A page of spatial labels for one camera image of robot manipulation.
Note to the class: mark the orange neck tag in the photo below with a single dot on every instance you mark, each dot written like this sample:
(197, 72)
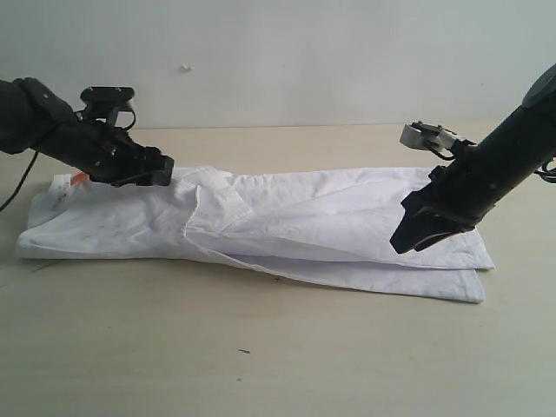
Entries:
(78, 178)

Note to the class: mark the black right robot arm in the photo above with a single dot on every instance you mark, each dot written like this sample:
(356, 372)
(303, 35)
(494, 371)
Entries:
(524, 143)

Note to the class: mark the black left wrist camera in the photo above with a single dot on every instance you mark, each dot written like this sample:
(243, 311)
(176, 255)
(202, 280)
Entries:
(106, 103)

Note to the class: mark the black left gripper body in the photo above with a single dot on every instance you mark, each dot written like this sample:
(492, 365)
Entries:
(107, 154)

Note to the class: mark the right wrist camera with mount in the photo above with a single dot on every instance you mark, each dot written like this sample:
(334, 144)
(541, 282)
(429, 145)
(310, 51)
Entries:
(442, 142)

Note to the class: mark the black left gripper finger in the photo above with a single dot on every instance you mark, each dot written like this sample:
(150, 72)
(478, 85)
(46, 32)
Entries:
(156, 171)

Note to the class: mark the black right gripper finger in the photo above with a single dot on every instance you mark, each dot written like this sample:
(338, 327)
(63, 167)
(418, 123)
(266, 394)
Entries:
(424, 228)

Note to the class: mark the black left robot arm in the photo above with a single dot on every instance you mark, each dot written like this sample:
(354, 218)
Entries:
(34, 117)

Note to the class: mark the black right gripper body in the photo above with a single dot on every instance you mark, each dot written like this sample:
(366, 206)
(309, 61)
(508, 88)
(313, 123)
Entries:
(466, 190)

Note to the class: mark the white t-shirt red lettering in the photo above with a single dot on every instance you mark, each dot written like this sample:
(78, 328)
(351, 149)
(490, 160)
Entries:
(330, 228)

